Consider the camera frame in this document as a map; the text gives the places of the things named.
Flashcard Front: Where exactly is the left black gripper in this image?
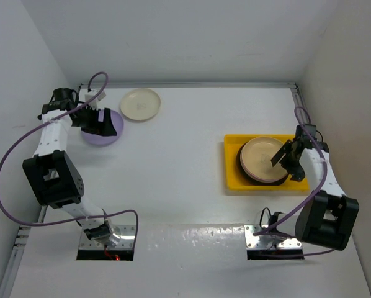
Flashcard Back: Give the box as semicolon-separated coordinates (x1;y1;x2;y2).
71;104;116;137

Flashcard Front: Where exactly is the orange plastic plate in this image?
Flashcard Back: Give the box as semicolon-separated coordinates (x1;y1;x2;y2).
241;137;288;181

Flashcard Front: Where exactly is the pink plastic plate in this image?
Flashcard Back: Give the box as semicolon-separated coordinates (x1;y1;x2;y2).
236;147;289;186

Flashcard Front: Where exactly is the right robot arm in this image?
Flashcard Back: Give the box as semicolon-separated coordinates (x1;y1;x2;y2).
271;124;359;251

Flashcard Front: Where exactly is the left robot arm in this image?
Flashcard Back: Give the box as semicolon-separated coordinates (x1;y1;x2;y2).
22;88;124;246

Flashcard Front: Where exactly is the yellow plastic bin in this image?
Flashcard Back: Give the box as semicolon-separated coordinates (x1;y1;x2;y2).
223;134;309;194

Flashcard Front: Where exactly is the far purple plastic plate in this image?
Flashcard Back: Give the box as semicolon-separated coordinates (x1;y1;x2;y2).
81;110;124;147

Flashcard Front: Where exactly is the cream plastic plate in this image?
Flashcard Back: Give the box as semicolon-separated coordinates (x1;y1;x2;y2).
120;88;161;122

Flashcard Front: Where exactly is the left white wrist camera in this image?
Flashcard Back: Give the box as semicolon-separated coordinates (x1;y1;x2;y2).
84;89;106;109

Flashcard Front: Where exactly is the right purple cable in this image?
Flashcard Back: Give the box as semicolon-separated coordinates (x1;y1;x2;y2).
253;107;337;257

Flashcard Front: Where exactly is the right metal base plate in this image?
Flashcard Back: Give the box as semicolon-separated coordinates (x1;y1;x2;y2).
244;224;302;251

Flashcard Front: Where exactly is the metal base plate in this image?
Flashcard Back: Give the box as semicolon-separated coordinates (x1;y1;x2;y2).
78;225;136;251
244;224;302;251

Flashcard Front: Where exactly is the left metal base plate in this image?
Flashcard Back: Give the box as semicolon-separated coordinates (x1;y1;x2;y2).
78;225;136;251

